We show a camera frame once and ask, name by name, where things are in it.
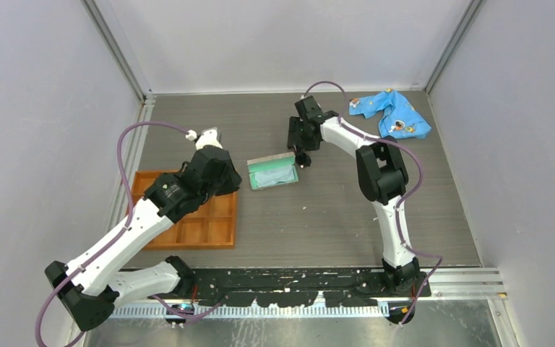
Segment black sunglasses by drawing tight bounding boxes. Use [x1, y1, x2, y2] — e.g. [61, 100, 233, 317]
[295, 150, 311, 168]

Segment beige glasses case green lining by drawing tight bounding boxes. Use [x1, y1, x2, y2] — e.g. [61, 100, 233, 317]
[246, 152, 298, 191]

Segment light blue lens cloth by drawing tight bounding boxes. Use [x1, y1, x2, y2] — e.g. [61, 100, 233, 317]
[254, 166, 295, 188]

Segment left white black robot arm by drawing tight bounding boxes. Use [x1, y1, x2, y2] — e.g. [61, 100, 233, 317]
[44, 145, 241, 332]

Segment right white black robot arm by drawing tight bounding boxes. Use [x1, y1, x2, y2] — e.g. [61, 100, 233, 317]
[287, 95, 426, 297]

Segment orange compartment tray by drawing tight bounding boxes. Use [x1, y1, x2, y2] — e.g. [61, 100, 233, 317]
[144, 192, 237, 251]

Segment blue patterned cloth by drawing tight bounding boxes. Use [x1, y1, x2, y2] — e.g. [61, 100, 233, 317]
[348, 89, 432, 140]

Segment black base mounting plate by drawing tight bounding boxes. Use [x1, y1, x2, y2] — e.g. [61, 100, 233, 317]
[160, 267, 431, 308]

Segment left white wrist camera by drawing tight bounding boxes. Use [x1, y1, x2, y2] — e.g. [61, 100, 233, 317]
[185, 127, 223, 150]

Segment perforated metal cable rail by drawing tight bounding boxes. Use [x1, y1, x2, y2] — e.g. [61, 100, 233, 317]
[110, 301, 390, 320]

